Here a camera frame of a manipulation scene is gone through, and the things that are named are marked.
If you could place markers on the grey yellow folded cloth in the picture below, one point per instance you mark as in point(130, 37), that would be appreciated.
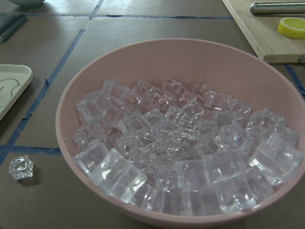
point(9, 23)

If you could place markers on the wooden cutting board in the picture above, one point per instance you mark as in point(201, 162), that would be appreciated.
point(261, 32)

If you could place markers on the steel muddler black tip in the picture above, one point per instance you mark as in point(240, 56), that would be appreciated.
point(264, 8)

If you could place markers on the cream bear serving tray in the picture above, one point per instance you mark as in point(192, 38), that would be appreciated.
point(14, 79)

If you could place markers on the half lemon slice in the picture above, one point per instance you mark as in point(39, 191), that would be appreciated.
point(292, 27)

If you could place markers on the green ceramic bowl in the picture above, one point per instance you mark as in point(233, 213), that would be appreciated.
point(27, 3)

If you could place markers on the pink bowl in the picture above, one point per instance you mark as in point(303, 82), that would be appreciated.
point(227, 70)

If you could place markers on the loose ice cube far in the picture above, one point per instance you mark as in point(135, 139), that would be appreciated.
point(21, 167)

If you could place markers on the clear ice cubes pile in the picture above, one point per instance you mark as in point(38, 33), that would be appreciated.
point(187, 152)

